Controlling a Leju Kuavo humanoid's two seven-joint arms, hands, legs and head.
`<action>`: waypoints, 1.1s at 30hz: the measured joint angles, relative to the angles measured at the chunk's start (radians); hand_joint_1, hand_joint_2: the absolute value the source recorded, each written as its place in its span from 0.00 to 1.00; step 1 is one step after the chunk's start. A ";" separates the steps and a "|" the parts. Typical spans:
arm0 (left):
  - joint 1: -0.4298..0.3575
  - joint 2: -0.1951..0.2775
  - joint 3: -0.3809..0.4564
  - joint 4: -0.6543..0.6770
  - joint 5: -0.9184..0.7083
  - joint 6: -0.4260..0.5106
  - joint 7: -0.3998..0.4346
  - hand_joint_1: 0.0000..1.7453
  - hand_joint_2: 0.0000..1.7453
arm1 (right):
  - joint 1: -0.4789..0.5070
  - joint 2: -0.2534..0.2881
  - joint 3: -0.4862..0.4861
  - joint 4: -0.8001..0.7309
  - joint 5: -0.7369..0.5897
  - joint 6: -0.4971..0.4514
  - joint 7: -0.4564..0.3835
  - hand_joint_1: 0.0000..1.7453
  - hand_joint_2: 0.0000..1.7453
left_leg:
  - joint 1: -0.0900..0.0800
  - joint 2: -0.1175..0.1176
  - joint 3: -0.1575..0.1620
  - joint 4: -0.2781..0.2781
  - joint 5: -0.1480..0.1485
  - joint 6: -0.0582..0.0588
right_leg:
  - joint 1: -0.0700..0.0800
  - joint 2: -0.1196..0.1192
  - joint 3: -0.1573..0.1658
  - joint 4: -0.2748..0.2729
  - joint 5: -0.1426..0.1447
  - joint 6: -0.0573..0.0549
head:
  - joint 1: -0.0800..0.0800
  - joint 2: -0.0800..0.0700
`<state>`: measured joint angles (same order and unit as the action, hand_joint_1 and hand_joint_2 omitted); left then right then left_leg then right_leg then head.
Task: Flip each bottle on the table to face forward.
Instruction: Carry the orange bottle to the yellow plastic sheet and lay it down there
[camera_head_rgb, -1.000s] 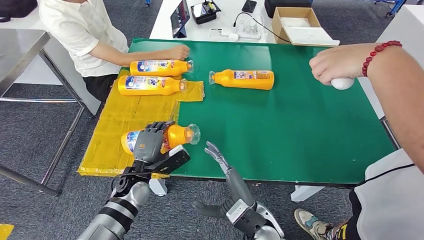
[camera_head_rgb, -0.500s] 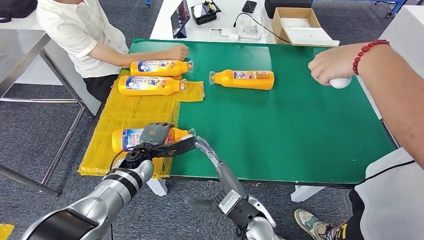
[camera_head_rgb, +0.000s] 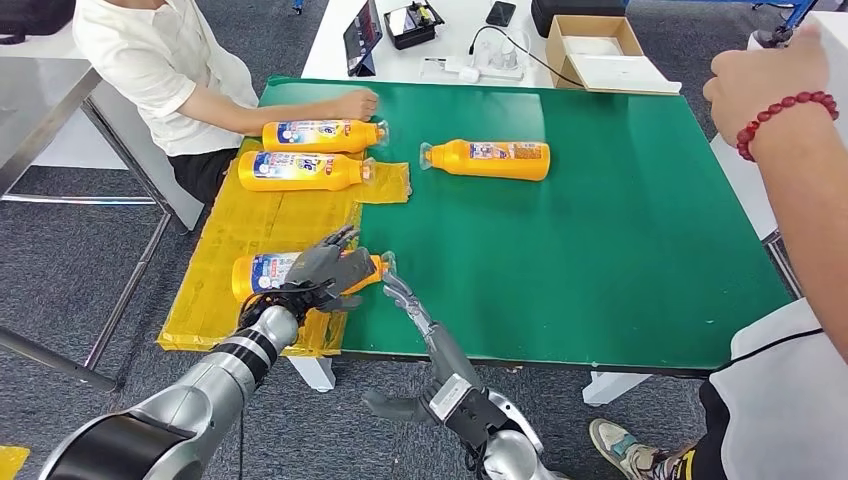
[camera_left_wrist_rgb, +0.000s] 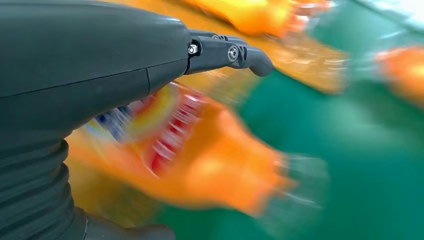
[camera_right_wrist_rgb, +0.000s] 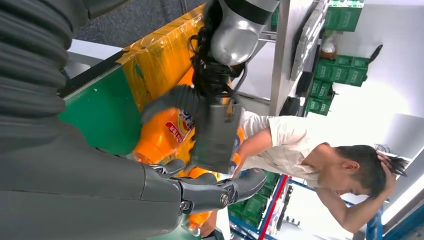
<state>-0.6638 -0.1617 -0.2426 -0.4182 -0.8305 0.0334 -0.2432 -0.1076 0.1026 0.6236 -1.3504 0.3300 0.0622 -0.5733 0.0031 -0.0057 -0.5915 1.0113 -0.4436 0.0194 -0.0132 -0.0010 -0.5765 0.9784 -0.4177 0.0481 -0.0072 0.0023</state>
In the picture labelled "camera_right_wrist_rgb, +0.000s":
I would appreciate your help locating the yellow taped cardboard sheet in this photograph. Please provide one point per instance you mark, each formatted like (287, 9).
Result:
(159, 56)

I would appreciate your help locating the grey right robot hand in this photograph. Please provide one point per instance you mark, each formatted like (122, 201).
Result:
(66, 192)

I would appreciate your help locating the black bag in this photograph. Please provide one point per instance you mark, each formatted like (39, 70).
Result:
(303, 84)

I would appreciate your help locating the person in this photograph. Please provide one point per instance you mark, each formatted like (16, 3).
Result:
(291, 142)

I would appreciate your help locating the green plastic crate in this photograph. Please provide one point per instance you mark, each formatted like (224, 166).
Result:
(318, 99)
(344, 15)
(341, 71)
(255, 207)

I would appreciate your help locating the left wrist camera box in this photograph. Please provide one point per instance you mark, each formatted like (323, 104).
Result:
(217, 139)

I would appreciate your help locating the steel table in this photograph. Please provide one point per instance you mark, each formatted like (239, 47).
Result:
(285, 49)

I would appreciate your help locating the red metal pole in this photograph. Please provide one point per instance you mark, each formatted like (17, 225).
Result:
(271, 208)

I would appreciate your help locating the blue metal rack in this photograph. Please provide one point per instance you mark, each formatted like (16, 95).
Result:
(374, 225)

